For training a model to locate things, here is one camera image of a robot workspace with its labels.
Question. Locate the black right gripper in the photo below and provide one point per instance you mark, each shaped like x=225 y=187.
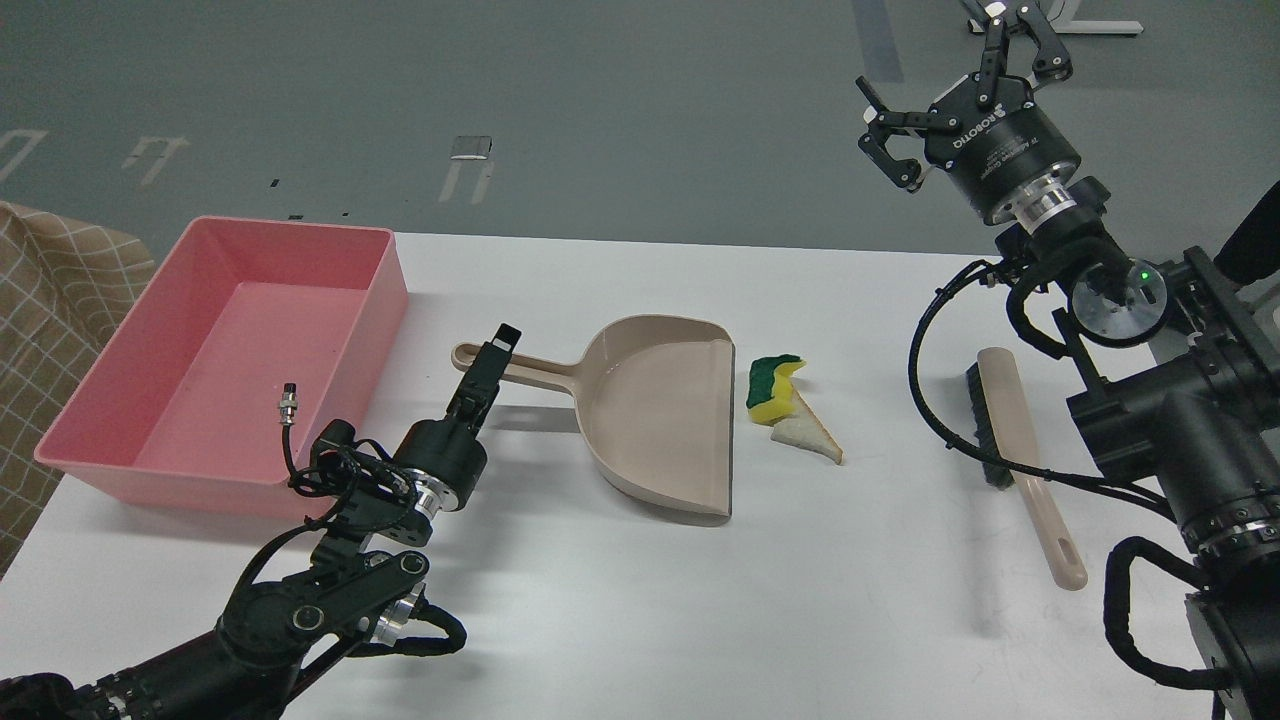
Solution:
x=1000 y=140

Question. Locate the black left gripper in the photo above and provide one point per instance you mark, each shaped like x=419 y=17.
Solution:
x=448 y=449

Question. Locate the beige plastic dustpan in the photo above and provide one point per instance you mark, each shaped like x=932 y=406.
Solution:
x=653 y=397

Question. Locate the yellow green sponge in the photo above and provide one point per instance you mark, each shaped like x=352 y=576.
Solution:
x=770 y=388

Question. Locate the beige hand brush black bristles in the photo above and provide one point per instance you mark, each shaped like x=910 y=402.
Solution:
x=1020 y=450

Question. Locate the white bread slice piece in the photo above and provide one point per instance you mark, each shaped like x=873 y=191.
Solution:
x=803 y=429

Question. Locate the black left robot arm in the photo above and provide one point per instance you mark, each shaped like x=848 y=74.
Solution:
x=349 y=584

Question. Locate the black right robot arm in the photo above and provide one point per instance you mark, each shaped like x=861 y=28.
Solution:
x=1180 y=381

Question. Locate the pink plastic bin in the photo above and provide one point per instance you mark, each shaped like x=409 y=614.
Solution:
x=181 y=408

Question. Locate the white stand base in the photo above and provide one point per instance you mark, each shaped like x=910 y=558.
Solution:
x=1062 y=15

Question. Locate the grey floor plate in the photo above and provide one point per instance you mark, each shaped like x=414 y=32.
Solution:
x=472 y=148

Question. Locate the person's black shoe and leg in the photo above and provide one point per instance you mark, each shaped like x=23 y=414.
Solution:
x=1251 y=253

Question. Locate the tan checkered cloth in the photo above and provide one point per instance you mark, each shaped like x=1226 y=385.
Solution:
x=66 y=286

